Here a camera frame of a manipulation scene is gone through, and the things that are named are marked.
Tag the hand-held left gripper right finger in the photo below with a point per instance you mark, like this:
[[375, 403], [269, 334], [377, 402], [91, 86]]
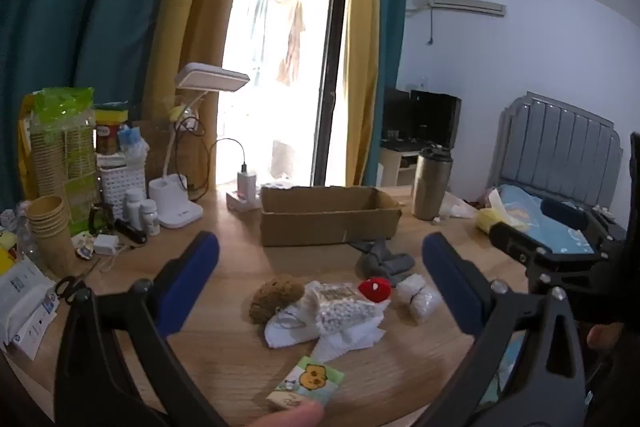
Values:
[[450, 277]]

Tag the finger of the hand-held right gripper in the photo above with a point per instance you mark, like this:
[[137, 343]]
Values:
[[562, 211], [515, 242]]

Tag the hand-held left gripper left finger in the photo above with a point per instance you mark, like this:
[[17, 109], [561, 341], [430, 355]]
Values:
[[192, 277]]

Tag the grey socks bundle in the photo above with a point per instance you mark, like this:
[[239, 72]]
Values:
[[385, 262]]

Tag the large cotton swab bag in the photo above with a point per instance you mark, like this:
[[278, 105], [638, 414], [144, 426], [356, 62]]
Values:
[[340, 312]]

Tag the cardboard box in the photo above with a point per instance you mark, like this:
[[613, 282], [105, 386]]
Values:
[[325, 227]]

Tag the person's right hand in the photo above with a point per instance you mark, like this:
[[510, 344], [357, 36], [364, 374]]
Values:
[[602, 337]]

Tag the person's left hand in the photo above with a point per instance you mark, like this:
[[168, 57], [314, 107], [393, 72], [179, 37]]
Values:
[[295, 416]]

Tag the blue bedding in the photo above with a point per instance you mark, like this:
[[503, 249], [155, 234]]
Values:
[[525, 212]]

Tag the small cotton swab bag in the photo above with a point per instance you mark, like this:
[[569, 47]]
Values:
[[417, 302]]

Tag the grey bed headboard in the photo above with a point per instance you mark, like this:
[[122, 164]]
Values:
[[555, 147]]

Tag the white plastic bag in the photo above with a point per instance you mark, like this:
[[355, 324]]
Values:
[[457, 207]]

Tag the white desk lamp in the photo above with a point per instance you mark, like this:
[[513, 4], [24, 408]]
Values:
[[175, 207]]

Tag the white pill bottle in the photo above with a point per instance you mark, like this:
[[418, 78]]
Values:
[[150, 217], [134, 207]]

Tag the black device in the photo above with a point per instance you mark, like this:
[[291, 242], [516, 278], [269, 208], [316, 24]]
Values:
[[130, 230]]

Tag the brown plush toy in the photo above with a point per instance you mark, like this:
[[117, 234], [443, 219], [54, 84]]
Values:
[[272, 299]]

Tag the steel tumbler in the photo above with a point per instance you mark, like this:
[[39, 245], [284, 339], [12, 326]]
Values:
[[430, 192]]

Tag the white blue power strip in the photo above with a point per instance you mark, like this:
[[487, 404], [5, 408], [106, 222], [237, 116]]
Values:
[[239, 203]]

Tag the small white adapter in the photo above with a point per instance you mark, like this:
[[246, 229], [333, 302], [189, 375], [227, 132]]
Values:
[[105, 244]]

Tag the white charger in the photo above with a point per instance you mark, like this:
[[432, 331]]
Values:
[[246, 182]]

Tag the white sock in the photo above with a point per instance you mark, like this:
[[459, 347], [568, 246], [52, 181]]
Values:
[[290, 332]]

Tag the white perforated basket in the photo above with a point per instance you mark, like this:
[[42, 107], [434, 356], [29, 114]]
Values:
[[120, 189]]

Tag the white tissue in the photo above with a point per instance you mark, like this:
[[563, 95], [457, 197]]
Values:
[[350, 343]]

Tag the black scissors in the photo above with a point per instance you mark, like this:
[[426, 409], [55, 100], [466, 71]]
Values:
[[67, 287]]

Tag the white cabinet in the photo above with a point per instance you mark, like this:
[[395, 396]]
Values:
[[392, 164]]

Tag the blue white packet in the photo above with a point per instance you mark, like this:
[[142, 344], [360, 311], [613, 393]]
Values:
[[134, 142]]

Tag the stack of paper cups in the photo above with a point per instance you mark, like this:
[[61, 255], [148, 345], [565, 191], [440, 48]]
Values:
[[50, 237]]

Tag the black monitor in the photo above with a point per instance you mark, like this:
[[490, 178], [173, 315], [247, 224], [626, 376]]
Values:
[[435, 117]]

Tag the brown jar yellow lid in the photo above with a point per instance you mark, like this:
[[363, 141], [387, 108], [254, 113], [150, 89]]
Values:
[[111, 137]]

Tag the clear bag of marshmallows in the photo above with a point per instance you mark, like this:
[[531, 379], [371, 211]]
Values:
[[179, 113]]

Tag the white wet wipes pack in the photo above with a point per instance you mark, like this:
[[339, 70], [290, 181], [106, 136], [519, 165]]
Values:
[[25, 302]]

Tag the bagged paper cups packet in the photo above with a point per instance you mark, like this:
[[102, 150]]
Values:
[[65, 147]]

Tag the clear plastic bottle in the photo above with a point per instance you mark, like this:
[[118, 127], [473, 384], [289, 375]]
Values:
[[15, 219]]

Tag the yellow curtain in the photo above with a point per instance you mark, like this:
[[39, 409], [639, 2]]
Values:
[[200, 7], [362, 57]]

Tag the teal curtain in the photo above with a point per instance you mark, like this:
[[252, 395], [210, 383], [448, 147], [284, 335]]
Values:
[[392, 32], [75, 7]]

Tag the hanging garment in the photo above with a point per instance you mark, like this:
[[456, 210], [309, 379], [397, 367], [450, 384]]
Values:
[[292, 42]]

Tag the dark sliding door frame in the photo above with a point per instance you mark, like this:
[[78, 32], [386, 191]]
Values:
[[332, 82]]

